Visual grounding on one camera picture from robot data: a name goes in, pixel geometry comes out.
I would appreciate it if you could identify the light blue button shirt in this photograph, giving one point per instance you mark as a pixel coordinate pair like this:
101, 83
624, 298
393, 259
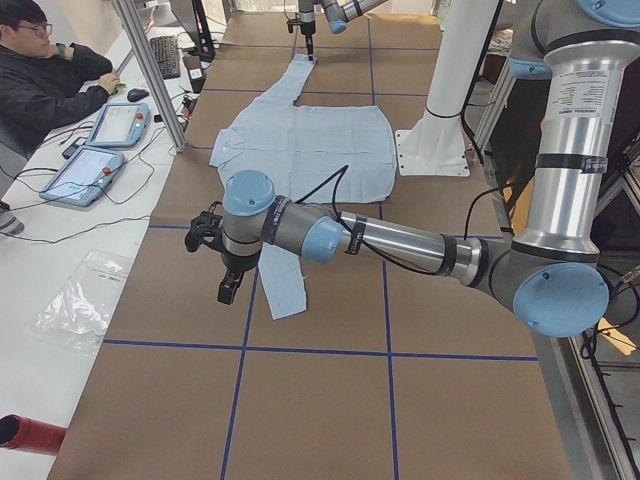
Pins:
282, 165

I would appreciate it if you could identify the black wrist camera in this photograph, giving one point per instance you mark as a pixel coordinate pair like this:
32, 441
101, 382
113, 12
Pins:
205, 229

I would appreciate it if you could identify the black keyboard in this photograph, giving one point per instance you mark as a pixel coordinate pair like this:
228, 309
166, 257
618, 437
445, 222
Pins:
166, 53

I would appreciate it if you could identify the aluminium frame post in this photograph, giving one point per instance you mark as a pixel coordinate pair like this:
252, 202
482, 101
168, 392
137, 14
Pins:
126, 11

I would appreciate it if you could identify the black computer mouse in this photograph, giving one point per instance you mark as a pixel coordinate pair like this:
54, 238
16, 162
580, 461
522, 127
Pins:
137, 94

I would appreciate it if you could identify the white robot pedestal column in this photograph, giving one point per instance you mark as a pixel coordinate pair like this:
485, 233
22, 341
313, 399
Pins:
435, 146

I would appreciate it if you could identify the green small object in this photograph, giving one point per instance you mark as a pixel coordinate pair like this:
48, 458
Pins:
118, 88

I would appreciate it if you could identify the red cylinder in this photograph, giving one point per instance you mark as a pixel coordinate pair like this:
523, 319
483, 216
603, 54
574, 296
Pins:
32, 436

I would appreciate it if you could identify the black monitor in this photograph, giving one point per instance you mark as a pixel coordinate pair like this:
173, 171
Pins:
192, 17

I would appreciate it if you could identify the seated person in black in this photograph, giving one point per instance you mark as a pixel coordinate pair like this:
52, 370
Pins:
45, 85

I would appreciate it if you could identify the upper teach pendant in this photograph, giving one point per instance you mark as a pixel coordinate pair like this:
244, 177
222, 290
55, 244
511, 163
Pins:
119, 125

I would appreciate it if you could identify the lower teach pendant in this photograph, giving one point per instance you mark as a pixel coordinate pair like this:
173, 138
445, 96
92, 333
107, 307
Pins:
84, 177

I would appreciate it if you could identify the clear plastic bag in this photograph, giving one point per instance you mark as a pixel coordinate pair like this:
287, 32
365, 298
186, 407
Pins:
77, 317

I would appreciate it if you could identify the teach pendant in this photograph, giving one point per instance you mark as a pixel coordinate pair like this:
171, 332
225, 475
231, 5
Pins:
119, 125
84, 177

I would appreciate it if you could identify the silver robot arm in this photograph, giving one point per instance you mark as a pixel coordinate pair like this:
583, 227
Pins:
337, 16
547, 274

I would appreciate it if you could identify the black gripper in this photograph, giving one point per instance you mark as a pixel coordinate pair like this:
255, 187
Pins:
306, 27
235, 262

